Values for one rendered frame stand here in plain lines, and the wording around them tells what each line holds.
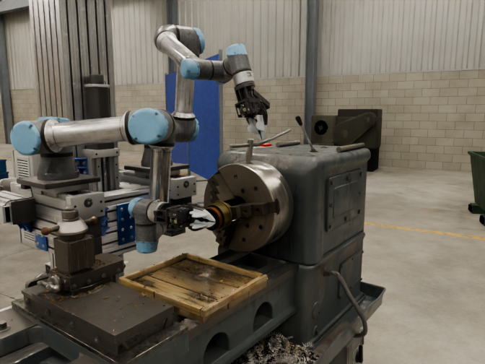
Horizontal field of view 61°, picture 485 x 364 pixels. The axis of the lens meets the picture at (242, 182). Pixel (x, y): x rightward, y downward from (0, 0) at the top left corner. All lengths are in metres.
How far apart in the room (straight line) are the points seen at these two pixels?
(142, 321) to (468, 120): 10.72
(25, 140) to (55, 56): 0.53
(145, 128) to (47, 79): 0.76
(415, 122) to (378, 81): 1.41
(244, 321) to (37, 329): 0.58
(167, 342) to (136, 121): 0.71
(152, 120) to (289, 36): 11.27
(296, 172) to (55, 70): 1.11
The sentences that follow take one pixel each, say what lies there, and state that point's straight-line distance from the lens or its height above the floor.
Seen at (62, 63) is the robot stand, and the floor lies 1.61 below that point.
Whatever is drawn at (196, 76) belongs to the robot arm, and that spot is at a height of 1.55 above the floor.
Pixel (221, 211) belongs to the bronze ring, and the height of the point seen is 1.10.
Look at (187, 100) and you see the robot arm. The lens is 2.00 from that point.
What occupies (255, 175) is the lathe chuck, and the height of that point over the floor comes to 1.20.
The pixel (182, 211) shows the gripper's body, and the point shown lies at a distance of 1.31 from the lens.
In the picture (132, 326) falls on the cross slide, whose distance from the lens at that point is 0.94.
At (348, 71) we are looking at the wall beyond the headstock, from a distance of 11.82.
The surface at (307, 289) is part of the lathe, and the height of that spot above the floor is 0.77.
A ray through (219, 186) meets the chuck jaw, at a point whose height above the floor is 1.16.
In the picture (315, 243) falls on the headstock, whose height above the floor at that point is 0.95.
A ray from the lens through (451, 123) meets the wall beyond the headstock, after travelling 11.33.
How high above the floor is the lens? 1.41
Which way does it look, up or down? 10 degrees down
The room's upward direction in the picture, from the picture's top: straight up
